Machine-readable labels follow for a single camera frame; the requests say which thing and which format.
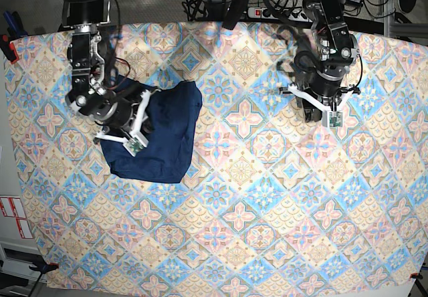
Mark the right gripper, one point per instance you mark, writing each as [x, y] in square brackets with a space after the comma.
[128, 116]

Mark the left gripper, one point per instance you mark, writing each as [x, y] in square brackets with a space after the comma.
[322, 100]

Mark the blue long-sleeve T-shirt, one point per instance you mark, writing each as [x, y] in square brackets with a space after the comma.
[173, 113]

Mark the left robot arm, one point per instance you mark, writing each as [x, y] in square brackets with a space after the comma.
[321, 70]

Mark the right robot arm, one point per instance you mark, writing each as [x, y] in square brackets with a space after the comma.
[97, 91]

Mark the patterned tile tablecloth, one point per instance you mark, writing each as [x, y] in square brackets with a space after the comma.
[271, 205]

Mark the red white labels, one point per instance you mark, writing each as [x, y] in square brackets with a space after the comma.
[14, 222]

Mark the red black clamp top-left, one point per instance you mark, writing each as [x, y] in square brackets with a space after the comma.
[8, 49]

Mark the blue clamp bottom-left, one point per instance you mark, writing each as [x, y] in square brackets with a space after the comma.
[42, 267]

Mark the red clamp bottom-right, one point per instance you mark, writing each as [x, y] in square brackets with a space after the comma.
[416, 276]

